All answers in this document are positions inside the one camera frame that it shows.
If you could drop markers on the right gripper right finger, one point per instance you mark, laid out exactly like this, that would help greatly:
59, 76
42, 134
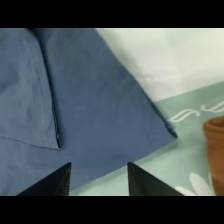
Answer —
146, 185

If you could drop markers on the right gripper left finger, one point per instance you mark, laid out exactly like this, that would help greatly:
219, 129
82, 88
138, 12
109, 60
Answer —
55, 183

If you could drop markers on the blue shirt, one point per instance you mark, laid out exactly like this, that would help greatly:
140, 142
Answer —
100, 100

